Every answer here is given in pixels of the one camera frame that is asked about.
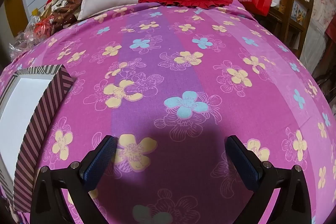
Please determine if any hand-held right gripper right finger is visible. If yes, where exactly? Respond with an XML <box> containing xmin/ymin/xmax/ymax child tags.
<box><xmin>226</xmin><ymin>135</ymin><xmax>319</xmax><ymax>224</ymax></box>

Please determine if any red white plush toy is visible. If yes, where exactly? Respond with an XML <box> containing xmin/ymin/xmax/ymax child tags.
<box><xmin>43</xmin><ymin>0</ymin><xmax>56</xmax><ymax>13</ymax></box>

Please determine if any striped jewelry box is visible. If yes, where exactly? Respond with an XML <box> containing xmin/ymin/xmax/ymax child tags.
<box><xmin>0</xmin><ymin>64</ymin><xmax>74</xmax><ymax>212</ymax></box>

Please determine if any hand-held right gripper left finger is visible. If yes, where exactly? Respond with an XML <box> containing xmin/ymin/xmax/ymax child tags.
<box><xmin>30</xmin><ymin>135</ymin><xmax>117</xmax><ymax>224</ymax></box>

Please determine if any pink floral bed sheet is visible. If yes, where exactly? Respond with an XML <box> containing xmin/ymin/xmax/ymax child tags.
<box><xmin>0</xmin><ymin>0</ymin><xmax>336</xmax><ymax>224</ymax></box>

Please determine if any wooden chair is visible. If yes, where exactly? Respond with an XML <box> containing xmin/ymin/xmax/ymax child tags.
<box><xmin>249</xmin><ymin>0</ymin><xmax>315</xmax><ymax>56</ymax></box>

